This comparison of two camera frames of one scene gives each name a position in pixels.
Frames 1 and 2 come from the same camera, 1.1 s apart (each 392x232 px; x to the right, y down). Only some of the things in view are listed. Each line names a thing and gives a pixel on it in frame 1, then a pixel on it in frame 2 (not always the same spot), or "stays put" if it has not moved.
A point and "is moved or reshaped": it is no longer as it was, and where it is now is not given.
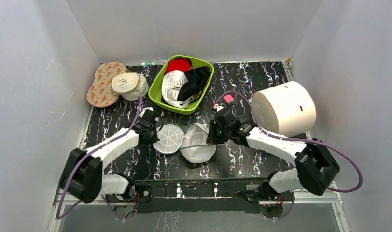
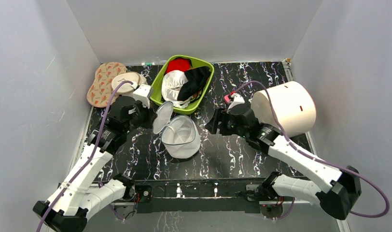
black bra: (197, 78) stays put
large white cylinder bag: (286, 109) stays put
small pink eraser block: (229, 98) stays put
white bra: (172, 81) stays put
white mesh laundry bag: (195, 144) is moved or reshaped
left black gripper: (154, 138) → (151, 115)
